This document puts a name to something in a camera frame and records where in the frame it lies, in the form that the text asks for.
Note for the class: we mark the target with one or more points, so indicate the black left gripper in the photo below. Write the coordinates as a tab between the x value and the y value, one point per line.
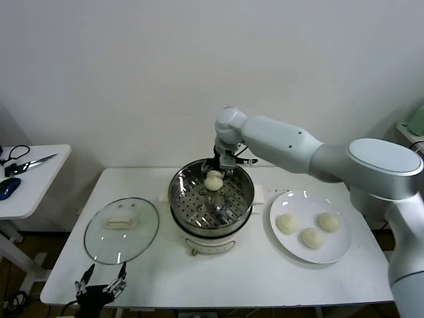
94	295

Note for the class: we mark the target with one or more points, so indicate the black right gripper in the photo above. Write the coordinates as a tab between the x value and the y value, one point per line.
217	154

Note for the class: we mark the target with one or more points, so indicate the white steamed baozi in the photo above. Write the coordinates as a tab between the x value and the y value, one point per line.
212	183
287	224
312	238
328	222

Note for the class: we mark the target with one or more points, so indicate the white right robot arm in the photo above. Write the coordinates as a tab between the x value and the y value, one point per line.
281	142

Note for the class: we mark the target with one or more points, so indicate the stainless steel steamer basket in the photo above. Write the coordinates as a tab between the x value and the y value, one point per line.
189	205

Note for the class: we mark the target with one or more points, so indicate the white electric cooker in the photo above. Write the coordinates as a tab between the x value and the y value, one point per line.
208	243

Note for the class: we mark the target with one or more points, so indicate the white round plate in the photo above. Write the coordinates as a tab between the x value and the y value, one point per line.
311	205

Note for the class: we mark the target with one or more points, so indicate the white power strip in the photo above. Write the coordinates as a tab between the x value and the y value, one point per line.
198	315

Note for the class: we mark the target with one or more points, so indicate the white side table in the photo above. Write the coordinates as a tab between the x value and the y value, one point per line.
39	185

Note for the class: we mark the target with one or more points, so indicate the blue computer mouse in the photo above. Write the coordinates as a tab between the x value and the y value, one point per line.
8	188

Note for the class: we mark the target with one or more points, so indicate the silver scissors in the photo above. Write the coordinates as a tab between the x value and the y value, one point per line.
36	161

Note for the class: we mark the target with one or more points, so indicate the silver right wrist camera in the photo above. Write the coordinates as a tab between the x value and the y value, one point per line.
228	161

